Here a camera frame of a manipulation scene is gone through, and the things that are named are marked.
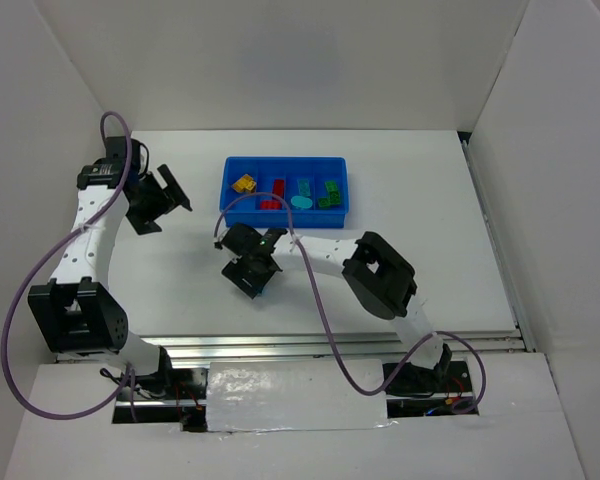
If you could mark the aluminium front rail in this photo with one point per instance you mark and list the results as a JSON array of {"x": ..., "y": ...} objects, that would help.
[{"x": 201, "y": 350}]

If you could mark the yellow lego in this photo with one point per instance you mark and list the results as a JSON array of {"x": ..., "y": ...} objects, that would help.
[{"x": 245, "y": 184}]

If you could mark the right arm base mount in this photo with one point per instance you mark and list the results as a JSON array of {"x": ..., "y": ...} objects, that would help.
[{"x": 414, "y": 393}]

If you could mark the red tall lego brick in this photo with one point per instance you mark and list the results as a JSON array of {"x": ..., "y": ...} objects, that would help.
[{"x": 270, "y": 205}]

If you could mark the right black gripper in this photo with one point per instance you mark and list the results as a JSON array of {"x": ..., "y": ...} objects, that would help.
[{"x": 245, "y": 257}]

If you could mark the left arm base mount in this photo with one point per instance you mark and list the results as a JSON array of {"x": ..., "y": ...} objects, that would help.
[{"x": 182, "y": 403}]

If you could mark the teal long lego brick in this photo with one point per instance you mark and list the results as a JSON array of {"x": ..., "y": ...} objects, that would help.
[{"x": 304, "y": 188}]

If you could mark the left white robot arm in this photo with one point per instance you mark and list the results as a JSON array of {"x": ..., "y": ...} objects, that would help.
[{"x": 75, "y": 311}]

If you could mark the green lego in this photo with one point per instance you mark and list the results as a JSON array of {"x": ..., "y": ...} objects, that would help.
[{"x": 334, "y": 198}]

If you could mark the white foil covered panel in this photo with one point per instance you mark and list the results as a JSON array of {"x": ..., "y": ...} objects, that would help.
[{"x": 306, "y": 395}]

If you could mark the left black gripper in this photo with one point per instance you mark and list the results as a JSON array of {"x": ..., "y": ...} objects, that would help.
[{"x": 159, "y": 197}]

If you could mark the blue divided plastic bin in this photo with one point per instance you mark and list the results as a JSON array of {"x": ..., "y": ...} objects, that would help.
[{"x": 244, "y": 208}]

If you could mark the teal rounded lego brick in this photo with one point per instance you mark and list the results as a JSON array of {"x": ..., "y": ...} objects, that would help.
[{"x": 301, "y": 202}]

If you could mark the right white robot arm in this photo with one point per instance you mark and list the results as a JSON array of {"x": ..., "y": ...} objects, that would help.
[{"x": 382, "y": 281}]

